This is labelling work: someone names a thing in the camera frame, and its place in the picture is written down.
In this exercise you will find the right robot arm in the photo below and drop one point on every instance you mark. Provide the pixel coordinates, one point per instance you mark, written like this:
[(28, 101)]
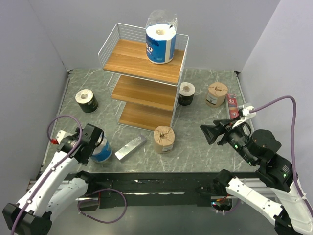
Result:
[(291, 215)]

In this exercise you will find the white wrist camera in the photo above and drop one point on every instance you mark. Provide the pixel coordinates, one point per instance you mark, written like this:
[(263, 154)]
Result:
[(60, 135), (244, 114)]

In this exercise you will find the silver toothpaste box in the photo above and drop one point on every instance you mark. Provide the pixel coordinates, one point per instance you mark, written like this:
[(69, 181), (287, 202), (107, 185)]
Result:
[(130, 147)]

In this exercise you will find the red toothpaste box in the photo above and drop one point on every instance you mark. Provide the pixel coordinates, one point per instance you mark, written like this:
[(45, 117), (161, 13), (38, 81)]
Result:
[(232, 106)]

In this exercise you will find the white wire wooden shelf rack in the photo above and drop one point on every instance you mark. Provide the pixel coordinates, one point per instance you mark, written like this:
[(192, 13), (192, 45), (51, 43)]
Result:
[(144, 95)]

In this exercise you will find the brown paper roll back right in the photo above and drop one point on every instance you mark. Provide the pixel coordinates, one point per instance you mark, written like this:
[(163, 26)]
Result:
[(216, 94)]

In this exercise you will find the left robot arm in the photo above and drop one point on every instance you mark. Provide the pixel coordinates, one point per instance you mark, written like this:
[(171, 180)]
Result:
[(34, 213)]

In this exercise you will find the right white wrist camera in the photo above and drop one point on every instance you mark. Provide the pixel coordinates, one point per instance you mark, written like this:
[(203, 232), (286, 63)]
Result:
[(244, 114)]

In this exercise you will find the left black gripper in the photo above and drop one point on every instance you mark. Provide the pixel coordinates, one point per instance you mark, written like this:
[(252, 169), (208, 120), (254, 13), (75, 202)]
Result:
[(84, 160)]

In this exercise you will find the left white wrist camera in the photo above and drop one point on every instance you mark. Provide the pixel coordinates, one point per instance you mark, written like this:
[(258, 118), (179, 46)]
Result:
[(60, 135)]

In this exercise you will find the brown paper roll front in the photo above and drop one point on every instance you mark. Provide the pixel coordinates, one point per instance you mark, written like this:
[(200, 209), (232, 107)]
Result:
[(163, 139)]

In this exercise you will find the black paper towel roll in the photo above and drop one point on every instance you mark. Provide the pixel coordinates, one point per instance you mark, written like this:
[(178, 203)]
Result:
[(186, 93), (86, 100)]

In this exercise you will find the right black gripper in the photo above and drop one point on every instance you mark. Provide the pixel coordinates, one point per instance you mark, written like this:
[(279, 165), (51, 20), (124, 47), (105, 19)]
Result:
[(210, 131)]

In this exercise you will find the blue paper towel roll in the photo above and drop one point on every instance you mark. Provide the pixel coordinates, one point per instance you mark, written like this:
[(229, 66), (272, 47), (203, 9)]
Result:
[(161, 30), (102, 152)]

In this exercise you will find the brown paper roll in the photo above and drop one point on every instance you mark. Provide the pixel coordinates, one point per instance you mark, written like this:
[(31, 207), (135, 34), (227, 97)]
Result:
[(216, 94), (163, 139)]

